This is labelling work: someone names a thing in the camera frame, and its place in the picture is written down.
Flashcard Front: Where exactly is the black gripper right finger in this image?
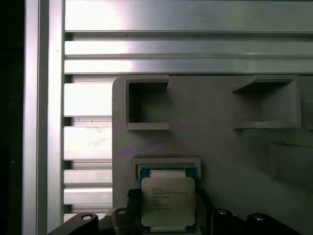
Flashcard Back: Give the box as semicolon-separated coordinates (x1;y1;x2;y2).
195;188;303;235

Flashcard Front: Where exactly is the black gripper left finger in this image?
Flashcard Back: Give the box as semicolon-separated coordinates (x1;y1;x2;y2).
47;188;142;235

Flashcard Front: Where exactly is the silver topped CPU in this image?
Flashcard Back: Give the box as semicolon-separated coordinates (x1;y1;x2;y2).
138;167;197;233

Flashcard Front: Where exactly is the grey parts rack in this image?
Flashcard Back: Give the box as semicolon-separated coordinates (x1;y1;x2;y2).
112;74;313;235

